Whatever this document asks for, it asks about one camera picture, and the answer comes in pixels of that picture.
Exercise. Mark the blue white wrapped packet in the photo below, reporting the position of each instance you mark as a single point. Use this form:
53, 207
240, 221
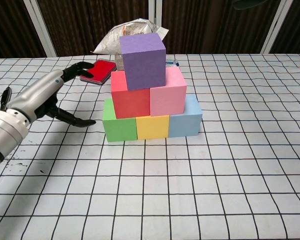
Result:
172, 62

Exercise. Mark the red ink pad case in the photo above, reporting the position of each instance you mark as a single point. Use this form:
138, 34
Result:
102, 72

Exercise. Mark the clear box red pieces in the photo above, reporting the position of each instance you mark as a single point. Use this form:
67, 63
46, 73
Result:
119, 62

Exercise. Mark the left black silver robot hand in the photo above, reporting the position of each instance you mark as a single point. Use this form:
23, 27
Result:
37, 95

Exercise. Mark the purple foam cube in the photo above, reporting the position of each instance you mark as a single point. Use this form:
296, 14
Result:
143, 62

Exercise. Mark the red foam cube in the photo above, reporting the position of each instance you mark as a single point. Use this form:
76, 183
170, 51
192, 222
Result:
130, 102

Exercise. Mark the yellow foam cube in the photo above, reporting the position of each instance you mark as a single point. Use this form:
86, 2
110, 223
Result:
152, 127

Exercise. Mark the pink foam cube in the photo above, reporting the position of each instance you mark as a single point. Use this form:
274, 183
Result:
168, 100

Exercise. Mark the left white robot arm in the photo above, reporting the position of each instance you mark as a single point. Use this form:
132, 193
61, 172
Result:
2, 137

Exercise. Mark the crumpled white snack bag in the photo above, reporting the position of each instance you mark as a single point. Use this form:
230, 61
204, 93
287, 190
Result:
112, 40

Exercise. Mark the light blue foam cube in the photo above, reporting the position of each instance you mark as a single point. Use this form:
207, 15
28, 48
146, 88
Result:
186, 122

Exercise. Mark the green foam cube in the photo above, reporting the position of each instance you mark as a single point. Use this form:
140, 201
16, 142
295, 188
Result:
118, 130

